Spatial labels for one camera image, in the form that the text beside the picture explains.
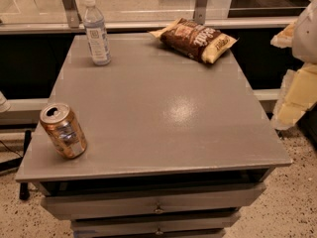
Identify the orange soda can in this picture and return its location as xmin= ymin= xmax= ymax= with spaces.
xmin=40 ymin=103 xmax=87 ymax=159

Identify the grey lower drawer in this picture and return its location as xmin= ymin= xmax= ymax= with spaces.
xmin=71 ymin=211 xmax=241 ymax=238

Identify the clear plastic water bottle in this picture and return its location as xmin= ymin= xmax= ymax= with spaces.
xmin=83 ymin=0 xmax=111 ymax=65

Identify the metal railing post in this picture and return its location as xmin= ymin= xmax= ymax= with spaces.
xmin=61 ymin=0 xmax=81 ymax=29
xmin=193 ymin=0 xmax=208 ymax=25

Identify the brown chip bag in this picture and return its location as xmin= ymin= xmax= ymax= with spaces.
xmin=151 ymin=18 xmax=237 ymax=63

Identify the grey top drawer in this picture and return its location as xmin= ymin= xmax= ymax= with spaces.
xmin=41 ymin=182 xmax=265 ymax=220

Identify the metal railing post right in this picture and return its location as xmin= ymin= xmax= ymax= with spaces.
xmin=193 ymin=0 xmax=208 ymax=25

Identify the grey drawer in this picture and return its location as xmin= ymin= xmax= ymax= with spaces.
xmin=71 ymin=211 xmax=241 ymax=238
xmin=41 ymin=182 xmax=265 ymax=220

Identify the black stand leg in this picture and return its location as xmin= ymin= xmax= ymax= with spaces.
xmin=0 ymin=129 xmax=33 ymax=201

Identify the metal railing post left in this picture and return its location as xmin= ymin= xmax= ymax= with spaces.
xmin=61 ymin=0 xmax=81 ymax=29

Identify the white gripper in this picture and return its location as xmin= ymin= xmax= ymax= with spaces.
xmin=270 ymin=0 xmax=317 ymax=130

